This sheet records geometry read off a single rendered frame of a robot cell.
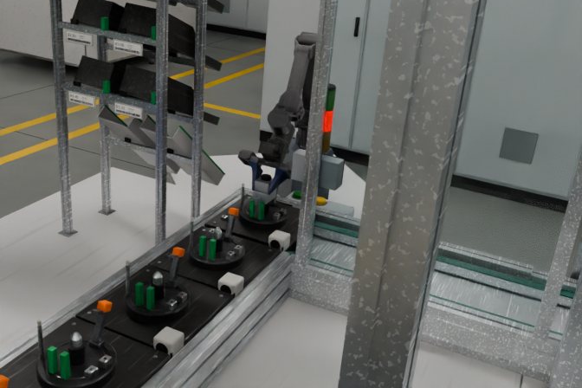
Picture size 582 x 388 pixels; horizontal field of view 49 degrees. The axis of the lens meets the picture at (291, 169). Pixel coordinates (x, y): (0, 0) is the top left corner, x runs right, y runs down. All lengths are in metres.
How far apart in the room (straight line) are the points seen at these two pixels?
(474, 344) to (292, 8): 3.72
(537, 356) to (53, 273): 1.20
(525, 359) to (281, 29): 3.82
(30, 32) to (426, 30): 6.98
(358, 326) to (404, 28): 0.20
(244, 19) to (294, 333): 8.39
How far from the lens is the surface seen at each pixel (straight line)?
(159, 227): 1.73
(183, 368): 1.29
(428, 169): 0.39
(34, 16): 7.22
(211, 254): 1.56
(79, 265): 1.82
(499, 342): 1.56
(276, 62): 5.06
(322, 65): 1.43
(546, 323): 1.52
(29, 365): 1.32
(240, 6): 9.75
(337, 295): 1.62
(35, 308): 1.66
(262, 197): 1.76
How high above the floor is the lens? 1.78
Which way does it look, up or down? 22 degrees down
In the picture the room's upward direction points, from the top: 5 degrees clockwise
